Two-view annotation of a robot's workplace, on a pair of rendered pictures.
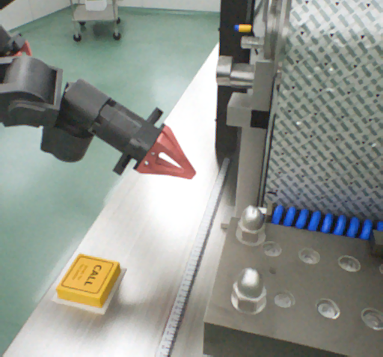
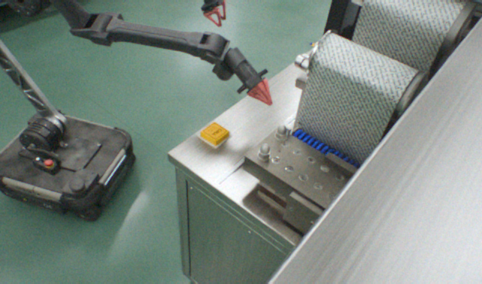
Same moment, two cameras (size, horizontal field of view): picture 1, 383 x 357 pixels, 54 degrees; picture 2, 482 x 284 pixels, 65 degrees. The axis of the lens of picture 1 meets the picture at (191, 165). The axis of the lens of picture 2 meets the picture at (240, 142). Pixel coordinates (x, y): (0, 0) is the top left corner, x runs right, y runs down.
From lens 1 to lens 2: 0.67 m
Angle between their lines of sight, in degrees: 19
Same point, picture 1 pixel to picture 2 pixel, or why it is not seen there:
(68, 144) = (223, 73)
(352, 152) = (331, 116)
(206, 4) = not seen: outside the picture
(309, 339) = (276, 173)
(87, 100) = (234, 58)
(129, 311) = (225, 152)
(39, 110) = (214, 58)
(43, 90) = (219, 50)
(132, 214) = (245, 113)
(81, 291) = (210, 136)
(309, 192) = (313, 128)
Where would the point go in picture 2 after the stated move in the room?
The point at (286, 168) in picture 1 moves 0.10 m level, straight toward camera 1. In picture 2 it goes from (306, 114) to (285, 131)
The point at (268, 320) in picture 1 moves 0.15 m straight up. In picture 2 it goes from (266, 164) to (274, 122)
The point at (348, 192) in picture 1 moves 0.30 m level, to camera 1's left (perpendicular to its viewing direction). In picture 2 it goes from (328, 134) to (232, 100)
